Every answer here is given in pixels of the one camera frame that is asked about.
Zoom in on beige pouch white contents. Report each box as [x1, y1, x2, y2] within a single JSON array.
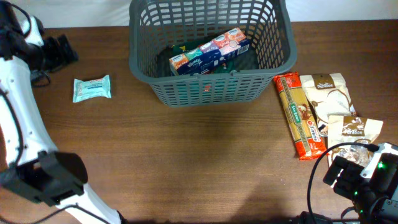
[[299, 73, 356, 137]]

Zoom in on beige pouch chocolate contents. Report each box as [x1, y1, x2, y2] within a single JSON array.
[[326, 114, 384, 169]]

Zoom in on green Nescafe coffee bag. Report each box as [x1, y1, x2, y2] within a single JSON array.
[[169, 45, 259, 76]]

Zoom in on Kleenex tissue pack box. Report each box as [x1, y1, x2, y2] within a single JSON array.
[[169, 27, 250, 76]]

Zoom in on grey plastic basket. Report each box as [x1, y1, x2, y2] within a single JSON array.
[[129, 0, 297, 107]]

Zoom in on San Remo spaghetti packet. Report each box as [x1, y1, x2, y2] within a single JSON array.
[[273, 73, 326, 161]]

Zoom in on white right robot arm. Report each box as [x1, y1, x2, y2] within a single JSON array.
[[333, 143, 397, 223]]

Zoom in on light teal snack wrapper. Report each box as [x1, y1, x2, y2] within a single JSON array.
[[73, 75, 111, 103]]

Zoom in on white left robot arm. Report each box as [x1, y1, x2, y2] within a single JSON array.
[[1, 1, 125, 223]]

